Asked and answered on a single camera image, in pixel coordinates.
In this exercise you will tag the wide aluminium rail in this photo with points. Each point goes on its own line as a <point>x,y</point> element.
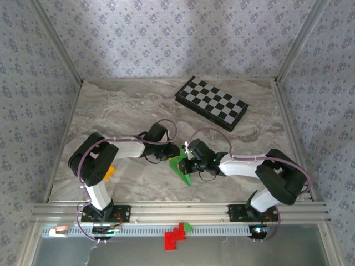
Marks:
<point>177,212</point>

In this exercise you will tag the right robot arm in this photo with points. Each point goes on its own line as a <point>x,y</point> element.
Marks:
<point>238,167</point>

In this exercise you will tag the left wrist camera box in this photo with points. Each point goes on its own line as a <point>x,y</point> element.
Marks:
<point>157,132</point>

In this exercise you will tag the pink white small object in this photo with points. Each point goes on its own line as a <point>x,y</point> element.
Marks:
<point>61,229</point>

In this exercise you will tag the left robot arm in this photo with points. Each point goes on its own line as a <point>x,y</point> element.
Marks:
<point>130,149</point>

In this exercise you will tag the green paper sheet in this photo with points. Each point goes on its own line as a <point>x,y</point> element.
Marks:
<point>174,165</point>

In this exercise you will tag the black white folding chessboard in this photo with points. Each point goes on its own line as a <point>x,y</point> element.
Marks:
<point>213,101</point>

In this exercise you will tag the grey metal panel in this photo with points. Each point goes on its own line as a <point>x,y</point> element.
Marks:
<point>222,252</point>

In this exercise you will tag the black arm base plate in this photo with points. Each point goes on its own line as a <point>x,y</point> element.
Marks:
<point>235,213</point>
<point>124,213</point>

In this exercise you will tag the yellow toy brick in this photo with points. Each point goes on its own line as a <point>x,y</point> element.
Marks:
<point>111,171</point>

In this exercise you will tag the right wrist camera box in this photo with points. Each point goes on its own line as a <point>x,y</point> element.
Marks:
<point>202,148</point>

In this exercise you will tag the red toy brick cluster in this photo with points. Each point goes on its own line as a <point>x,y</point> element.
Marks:
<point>173,241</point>

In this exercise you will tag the aluminium frame profile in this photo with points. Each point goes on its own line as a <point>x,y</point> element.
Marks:
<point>291,138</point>
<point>64,138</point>
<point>58,41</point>
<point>299,41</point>

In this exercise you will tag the green rounded toy piece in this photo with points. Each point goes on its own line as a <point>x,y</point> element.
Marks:
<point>189,227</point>

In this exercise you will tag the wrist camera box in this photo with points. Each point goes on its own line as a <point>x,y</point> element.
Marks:
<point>157,132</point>
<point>202,148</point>

